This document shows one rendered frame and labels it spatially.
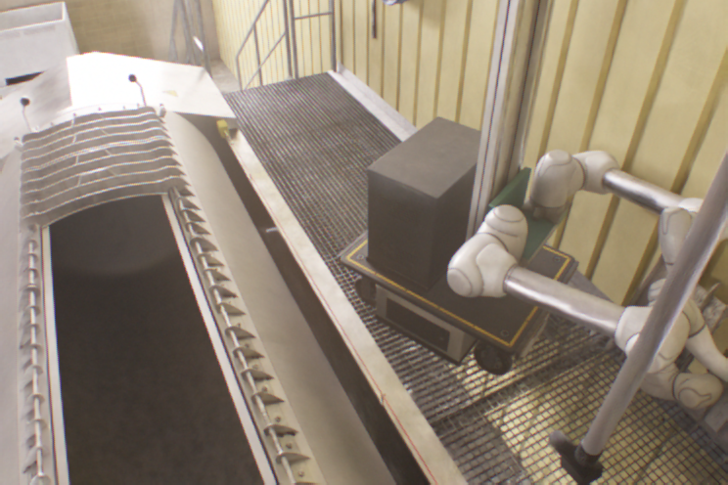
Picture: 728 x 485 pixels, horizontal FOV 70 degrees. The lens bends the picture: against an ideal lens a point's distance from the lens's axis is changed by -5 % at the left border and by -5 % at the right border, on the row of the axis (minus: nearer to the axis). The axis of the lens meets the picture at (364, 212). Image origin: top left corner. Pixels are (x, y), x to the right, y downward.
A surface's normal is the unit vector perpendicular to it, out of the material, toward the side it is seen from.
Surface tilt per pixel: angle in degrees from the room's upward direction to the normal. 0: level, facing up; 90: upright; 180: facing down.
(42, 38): 90
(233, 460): 16
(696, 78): 90
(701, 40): 90
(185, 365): 9
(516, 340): 0
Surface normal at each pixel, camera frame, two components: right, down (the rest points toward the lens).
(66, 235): 0.69, 0.29
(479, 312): 0.00, -0.78
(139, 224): 0.39, 0.33
